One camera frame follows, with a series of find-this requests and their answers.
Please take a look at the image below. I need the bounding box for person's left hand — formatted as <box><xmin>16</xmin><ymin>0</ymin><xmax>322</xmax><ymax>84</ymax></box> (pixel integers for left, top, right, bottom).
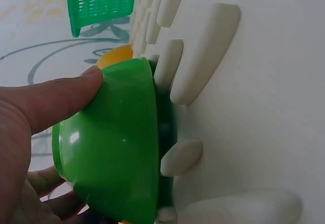
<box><xmin>0</xmin><ymin>66</ymin><xmax>104</xmax><ymax>224</ymax></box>

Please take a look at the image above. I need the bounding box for green plastic bowl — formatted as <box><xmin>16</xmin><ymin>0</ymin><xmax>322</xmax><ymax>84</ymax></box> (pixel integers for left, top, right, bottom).
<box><xmin>51</xmin><ymin>57</ymin><xmax>179</xmax><ymax>224</ymax></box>

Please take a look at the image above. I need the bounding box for yellow plastic bowl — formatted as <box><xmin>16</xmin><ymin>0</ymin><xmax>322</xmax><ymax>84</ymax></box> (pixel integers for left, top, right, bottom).
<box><xmin>97</xmin><ymin>44</ymin><xmax>135</xmax><ymax>70</ymax></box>

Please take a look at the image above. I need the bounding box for green slotted plastic basket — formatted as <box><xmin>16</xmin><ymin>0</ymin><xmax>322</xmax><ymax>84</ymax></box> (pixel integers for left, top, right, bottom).
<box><xmin>65</xmin><ymin>0</ymin><xmax>139</xmax><ymax>38</ymax></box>

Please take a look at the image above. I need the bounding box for white plastic peg dish rack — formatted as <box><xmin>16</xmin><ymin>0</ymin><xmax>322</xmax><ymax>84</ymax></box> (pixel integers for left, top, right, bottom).
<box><xmin>128</xmin><ymin>0</ymin><xmax>325</xmax><ymax>224</ymax></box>

